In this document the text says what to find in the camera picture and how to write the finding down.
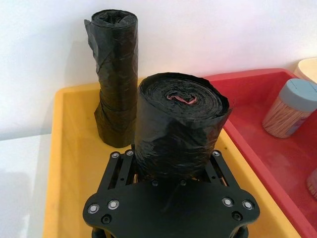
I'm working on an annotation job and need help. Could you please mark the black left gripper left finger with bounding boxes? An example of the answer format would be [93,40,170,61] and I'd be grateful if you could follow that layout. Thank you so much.
[98,148,139,192]

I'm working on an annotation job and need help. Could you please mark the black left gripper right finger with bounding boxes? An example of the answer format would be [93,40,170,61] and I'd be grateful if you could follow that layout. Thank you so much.
[202,149,239,187]

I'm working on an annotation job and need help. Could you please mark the thick black garbage bag roll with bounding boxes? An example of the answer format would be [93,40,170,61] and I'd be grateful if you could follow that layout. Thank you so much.
[134,72,235,180]

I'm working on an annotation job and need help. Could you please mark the yellow plastic tray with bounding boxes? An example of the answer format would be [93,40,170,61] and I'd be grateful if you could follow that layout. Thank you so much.
[42,78,302,238]

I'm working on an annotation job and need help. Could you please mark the red plastic tray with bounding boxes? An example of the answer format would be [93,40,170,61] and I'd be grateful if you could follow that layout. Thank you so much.
[203,68,317,238]

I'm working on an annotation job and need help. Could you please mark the toothpick jar with grey-blue lid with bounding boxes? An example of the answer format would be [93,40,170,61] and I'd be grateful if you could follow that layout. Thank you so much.
[262,78,317,139]

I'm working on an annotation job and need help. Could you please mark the clear toothpick jar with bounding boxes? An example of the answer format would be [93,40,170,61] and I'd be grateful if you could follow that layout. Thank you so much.
[306,168,317,200]

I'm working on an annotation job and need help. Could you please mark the thin black garbage bag roll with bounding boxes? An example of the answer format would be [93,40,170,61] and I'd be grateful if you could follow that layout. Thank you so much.
[84,9,139,149]

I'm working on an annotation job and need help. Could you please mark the cream round container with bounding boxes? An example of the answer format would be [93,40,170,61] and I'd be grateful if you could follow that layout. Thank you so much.
[294,57,317,84]

